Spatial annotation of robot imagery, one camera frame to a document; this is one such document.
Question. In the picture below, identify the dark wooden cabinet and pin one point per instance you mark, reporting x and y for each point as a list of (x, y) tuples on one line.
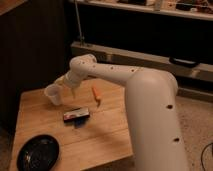
[(32, 52)]

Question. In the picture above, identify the wooden table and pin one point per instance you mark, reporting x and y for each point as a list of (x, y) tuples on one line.
[(103, 138)]

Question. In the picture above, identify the cluttered upper shelf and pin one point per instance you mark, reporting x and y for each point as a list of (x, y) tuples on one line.
[(147, 9)]

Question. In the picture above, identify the long grey case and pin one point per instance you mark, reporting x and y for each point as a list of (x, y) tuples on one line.
[(119, 56)]

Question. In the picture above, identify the black and white box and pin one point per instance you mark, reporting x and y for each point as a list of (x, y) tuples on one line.
[(75, 114)]

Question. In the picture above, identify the orange marker pen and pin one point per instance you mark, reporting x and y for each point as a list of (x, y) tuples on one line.
[(97, 95)]

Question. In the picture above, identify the black case handle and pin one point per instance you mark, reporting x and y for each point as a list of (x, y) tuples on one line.
[(184, 63)]

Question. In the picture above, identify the metal pole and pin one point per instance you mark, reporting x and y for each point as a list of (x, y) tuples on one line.
[(81, 36)]

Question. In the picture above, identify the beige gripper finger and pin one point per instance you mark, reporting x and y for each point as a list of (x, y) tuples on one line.
[(73, 91), (60, 80)]

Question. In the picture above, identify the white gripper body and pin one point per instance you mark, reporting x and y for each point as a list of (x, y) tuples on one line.
[(73, 80)]

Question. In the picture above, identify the black round plate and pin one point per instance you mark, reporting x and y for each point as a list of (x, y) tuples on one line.
[(39, 153)]

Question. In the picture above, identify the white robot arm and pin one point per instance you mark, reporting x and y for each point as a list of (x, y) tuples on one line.
[(154, 128)]

